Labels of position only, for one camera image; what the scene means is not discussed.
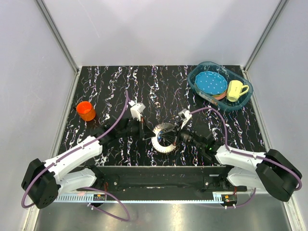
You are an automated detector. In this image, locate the yellow ceramic mug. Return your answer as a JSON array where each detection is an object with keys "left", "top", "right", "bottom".
[{"left": 227, "top": 80, "right": 249, "bottom": 103}]

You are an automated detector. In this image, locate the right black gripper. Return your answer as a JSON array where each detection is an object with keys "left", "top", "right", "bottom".
[{"left": 160, "top": 121, "right": 205, "bottom": 150}]

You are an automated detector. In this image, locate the pink plate under blue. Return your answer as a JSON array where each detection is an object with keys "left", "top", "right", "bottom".
[{"left": 212, "top": 91, "right": 227, "bottom": 100}]

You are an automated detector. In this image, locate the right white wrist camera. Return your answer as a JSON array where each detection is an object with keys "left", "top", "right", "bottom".
[{"left": 179, "top": 109, "right": 192, "bottom": 129}]

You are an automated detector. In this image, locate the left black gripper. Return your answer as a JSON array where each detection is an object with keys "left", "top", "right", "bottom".
[{"left": 117, "top": 116, "right": 156, "bottom": 141}]

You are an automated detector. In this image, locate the teal transparent plastic basket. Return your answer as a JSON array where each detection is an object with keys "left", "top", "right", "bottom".
[{"left": 187, "top": 62, "right": 253, "bottom": 111}]

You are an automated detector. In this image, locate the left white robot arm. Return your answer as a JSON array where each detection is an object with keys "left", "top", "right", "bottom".
[{"left": 21, "top": 118, "right": 156, "bottom": 209}]

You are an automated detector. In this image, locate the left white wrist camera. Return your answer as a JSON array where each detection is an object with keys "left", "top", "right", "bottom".
[{"left": 129, "top": 101, "right": 145, "bottom": 121}]

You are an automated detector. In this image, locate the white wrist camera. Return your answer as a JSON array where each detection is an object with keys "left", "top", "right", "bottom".
[
  {"left": 179, "top": 109, "right": 192, "bottom": 129},
  {"left": 129, "top": 101, "right": 145, "bottom": 121}
]

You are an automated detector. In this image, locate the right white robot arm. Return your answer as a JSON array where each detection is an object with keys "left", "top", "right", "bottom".
[{"left": 157, "top": 124, "right": 302, "bottom": 202}]

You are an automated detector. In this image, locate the orange plastic cup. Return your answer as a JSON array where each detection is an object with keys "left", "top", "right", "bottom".
[{"left": 76, "top": 101, "right": 96, "bottom": 122}]

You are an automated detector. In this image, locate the blue polka dot plate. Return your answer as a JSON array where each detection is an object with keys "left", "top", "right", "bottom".
[{"left": 195, "top": 71, "right": 228, "bottom": 95}]

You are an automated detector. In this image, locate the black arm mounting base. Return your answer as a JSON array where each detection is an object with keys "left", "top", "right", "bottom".
[{"left": 73, "top": 166, "right": 246, "bottom": 192}]

